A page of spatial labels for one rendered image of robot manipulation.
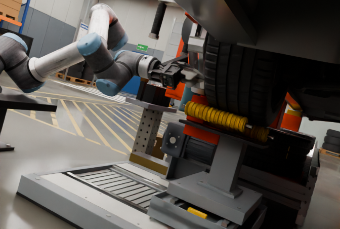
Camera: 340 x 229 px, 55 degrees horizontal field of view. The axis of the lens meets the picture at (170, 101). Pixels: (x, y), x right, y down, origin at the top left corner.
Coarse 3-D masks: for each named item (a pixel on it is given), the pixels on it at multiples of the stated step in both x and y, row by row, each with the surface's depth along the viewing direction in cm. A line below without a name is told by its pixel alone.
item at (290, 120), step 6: (288, 114) 349; (294, 114) 347; (300, 114) 345; (282, 120) 351; (288, 120) 348; (294, 120) 346; (300, 120) 343; (282, 126) 350; (288, 126) 348; (294, 126) 345
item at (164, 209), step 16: (160, 192) 126; (160, 208) 118; (176, 208) 115; (192, 208) 114; (256, 208) 149; (176, 224) 115; (192, 224) 112; (208, 224) 110; (224, 224) 109; (256, 224) 123
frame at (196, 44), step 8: (192, 32) 117; (192, 40) 117; (200, 40) 115; (192, 48) 118; (200, 48) 116; (192, 56) 120; (200, 56) 118; (192, 64) 123; (200, 64) 121; (200, 72) 123; (192, 88) 131; (200, 88) 128
